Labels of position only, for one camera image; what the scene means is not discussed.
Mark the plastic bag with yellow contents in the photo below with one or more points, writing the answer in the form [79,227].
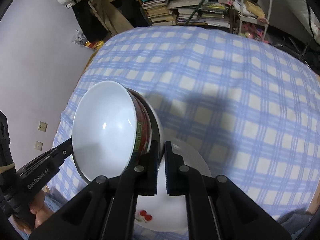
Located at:
[87,41]

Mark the person's left leg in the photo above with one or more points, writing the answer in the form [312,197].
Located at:
[57,205]

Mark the person's left hand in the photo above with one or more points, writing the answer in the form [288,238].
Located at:
[40,212]

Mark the dark long pole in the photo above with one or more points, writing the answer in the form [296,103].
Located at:
[200,5]

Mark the yellow wooden shelf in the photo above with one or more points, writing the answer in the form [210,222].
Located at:
[231,7]

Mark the black tripod stand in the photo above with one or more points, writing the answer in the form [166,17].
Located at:
[295,47]

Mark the cream recliner chair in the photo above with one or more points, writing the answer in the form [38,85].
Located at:
[313,17]

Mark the white trolley cart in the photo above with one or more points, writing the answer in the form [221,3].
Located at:
[269,2]

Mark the white cherry print plate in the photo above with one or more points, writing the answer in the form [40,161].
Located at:
[162,212]

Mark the colourful small toys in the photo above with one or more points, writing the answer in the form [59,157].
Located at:
[252,31]

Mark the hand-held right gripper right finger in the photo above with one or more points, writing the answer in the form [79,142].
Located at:
[171,171]

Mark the yellow paper package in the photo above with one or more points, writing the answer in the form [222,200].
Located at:
[255,8]

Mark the beige wall socket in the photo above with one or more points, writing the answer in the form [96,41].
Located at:
[38,146]
[42,126]

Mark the blue plaid tablecloth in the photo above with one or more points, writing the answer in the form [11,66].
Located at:
[225,105]

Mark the person's right leg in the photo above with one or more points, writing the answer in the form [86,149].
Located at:
[295,221]

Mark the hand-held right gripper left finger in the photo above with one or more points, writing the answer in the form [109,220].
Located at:
[153,171]

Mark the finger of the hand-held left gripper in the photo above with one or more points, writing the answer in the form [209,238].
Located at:
[63,151]

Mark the beige hanging garment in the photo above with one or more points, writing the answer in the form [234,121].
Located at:
[112,12]

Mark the small red bowl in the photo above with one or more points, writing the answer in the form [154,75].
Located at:
[105,130]

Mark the pile of books and magazines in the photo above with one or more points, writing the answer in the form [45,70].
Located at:
[207,15]

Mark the person's leg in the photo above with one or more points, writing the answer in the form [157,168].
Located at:
[57,205]
[295,221]

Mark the stack of old books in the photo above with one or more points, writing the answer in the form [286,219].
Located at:
[160,12]

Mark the black hanging pants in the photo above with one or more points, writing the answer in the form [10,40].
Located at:
[90,20]

